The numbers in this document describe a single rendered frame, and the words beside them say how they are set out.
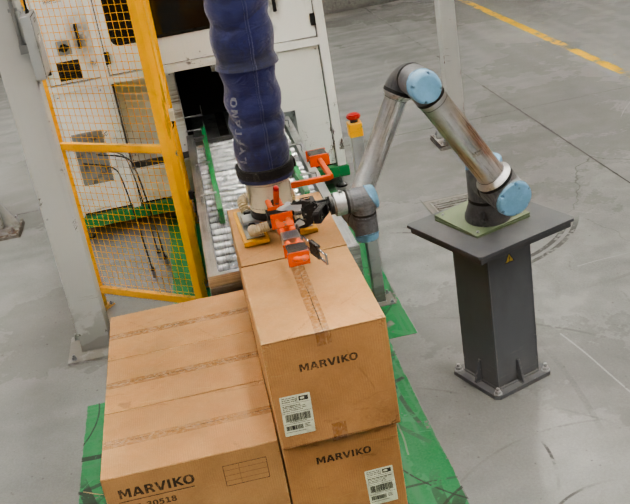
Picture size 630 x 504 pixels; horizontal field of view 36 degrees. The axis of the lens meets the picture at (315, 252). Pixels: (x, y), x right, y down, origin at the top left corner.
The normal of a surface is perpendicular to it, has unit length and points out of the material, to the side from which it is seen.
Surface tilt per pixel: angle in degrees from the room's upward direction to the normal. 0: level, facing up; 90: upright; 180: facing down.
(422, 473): 0
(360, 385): 90
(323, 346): 90
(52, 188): 91
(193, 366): 0
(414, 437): 0
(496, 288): 90
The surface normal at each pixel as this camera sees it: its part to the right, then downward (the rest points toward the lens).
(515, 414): -0.15, -0.90
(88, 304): 0.16, 0.38
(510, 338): 0.50, 0.28
